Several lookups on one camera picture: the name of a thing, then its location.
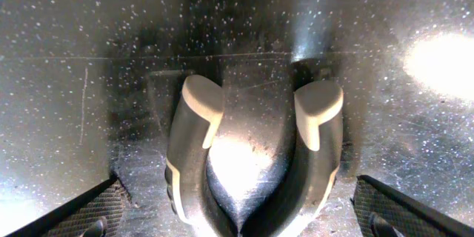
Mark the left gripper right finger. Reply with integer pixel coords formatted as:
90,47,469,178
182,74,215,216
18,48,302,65
350,174,474,237

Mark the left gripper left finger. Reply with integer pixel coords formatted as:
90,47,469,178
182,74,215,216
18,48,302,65
4,173,131,237

